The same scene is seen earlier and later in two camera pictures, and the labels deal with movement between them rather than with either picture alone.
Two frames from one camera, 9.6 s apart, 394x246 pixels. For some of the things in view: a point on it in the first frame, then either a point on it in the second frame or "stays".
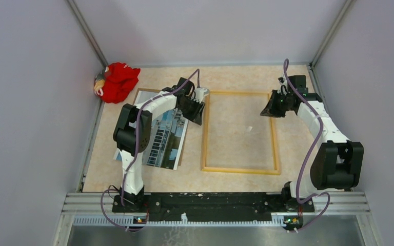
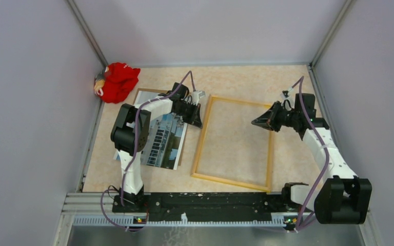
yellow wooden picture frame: x=204 y=169 to x=230 y=181
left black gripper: x=198 y=119 stays
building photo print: x=168 y=132 stays
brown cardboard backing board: x=182 y=149 stays
